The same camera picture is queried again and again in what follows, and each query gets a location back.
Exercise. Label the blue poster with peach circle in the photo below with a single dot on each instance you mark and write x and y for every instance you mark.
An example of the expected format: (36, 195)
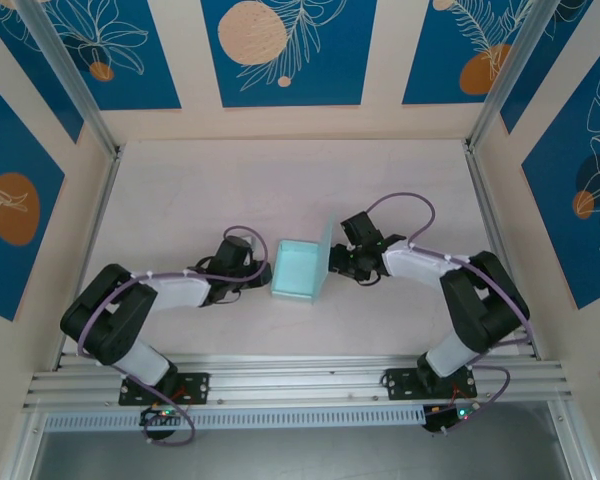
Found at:
(290, 50)

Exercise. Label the aluminium side rail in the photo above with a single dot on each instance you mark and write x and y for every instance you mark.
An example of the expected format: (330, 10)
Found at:
(92, 225)
(497, 210)

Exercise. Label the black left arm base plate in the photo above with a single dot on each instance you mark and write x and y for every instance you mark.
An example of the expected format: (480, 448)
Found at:
(197, 387)

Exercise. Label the aluminium rail beam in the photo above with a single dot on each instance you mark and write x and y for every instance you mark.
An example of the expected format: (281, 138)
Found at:
(300, 377)

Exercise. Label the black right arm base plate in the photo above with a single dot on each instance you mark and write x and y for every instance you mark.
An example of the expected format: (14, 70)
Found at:
(402, 384)

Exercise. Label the light blue paper box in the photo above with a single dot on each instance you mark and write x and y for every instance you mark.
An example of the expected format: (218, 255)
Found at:
(295, 270)

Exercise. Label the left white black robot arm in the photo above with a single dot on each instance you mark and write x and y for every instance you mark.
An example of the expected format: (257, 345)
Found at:
(175, 292)

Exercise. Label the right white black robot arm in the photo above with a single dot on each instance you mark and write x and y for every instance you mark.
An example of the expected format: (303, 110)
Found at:
(415, 265)

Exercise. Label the blue floral wall poster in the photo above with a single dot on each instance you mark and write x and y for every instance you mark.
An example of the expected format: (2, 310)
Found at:
(125, 55)
(580, 200)
(455, 55)
(15, 200)

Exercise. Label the grey metal sheet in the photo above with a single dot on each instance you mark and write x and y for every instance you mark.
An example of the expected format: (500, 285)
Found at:
(300, 457)

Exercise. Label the aluminium frame post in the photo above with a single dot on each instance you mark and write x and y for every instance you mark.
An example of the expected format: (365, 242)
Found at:
(65, 60)
(510, 65)

